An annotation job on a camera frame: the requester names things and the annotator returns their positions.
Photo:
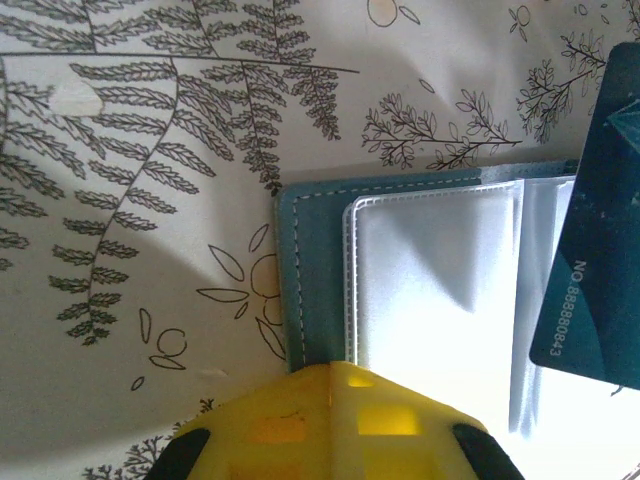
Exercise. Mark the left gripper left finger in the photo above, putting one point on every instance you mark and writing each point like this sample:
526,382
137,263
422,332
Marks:
260,430

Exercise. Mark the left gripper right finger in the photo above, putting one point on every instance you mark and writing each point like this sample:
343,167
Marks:
400,435

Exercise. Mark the blue card holder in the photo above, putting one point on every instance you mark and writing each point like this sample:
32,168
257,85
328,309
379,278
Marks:
430,270

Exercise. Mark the teal VIP card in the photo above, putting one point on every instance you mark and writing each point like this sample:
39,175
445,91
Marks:
595,250

